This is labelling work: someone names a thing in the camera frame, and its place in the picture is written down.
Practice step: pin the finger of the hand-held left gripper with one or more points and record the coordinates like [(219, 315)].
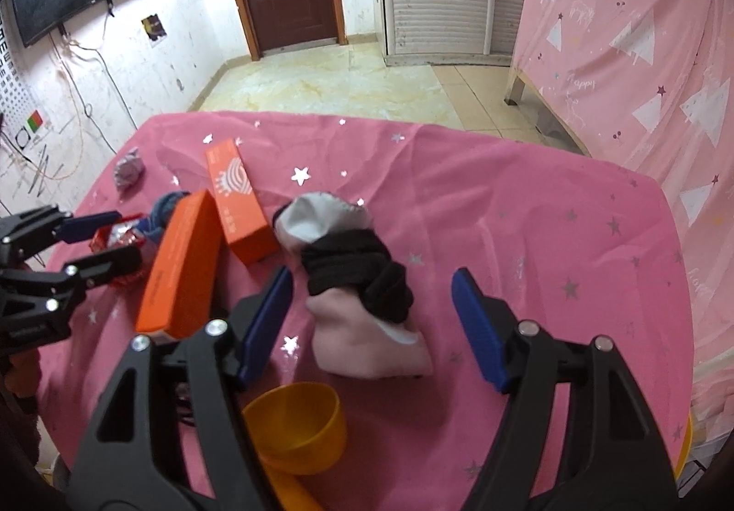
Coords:
[(89, 225), (106, 264)]

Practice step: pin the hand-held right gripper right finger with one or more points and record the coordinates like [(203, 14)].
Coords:
[(479, 333)]

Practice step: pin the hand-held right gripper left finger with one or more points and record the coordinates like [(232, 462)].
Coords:
[(268, 327)]

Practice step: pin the red and silver snack wrapper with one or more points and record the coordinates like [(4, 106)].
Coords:
[(123, 237)]

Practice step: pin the pink and white sock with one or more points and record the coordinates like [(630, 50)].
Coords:
[(367, 350)]

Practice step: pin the black sock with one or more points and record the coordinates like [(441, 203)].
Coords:
[(350, 258)]

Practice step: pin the crumpled grey wrapper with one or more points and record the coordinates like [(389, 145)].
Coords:
[(127, 171)]

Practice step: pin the plain orange box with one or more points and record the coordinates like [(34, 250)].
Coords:
[(183, 258)]

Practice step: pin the blue cloth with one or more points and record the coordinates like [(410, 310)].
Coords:
[(166, 210)]

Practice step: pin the yellow plastic cup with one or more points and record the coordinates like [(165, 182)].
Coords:
[(298, 431)]

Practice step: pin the pink star print tablecloth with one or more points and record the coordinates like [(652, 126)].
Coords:
[(516, 213)]

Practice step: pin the orange box with white pattern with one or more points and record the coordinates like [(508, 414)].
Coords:
[(235, 184)]

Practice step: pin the pink tree print bed sheet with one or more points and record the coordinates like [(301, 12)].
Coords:
[(631, 29)]

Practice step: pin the red and green wall sticker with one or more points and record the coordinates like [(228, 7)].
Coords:
[(35, 120)]

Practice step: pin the white dotted wall chart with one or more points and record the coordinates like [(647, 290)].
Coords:
[(11, 86)]

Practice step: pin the black wall sticker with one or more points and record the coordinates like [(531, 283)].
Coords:
[(153, 27)]

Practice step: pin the wooden bed frame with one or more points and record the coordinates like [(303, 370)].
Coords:
[(516, 86)]

